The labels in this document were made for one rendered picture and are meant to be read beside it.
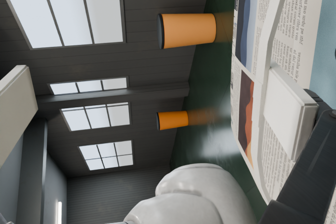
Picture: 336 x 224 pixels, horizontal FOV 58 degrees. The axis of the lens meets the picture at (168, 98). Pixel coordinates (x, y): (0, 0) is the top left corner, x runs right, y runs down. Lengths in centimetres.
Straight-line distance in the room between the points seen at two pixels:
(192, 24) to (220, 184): 356
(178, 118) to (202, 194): 579
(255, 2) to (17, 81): 21
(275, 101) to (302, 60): 6
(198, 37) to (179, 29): 29
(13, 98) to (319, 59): 18
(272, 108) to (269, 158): 13
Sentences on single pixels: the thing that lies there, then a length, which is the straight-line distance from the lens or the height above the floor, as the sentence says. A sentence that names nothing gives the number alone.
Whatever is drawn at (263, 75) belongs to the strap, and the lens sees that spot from 18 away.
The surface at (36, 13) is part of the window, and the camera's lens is 441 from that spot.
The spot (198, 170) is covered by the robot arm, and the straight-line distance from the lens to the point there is 49.
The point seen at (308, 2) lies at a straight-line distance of 22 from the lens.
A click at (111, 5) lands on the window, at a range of 425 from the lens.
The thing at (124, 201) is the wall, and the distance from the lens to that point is 998.
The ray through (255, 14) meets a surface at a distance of 30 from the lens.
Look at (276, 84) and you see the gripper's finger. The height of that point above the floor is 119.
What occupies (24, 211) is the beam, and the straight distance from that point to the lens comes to 617.
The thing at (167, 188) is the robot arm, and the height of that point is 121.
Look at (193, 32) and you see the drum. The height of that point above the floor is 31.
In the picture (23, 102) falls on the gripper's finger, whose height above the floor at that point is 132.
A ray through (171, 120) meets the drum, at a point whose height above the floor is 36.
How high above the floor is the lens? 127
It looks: 8 degrees down
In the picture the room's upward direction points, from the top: 96 degrees counter-clockwise
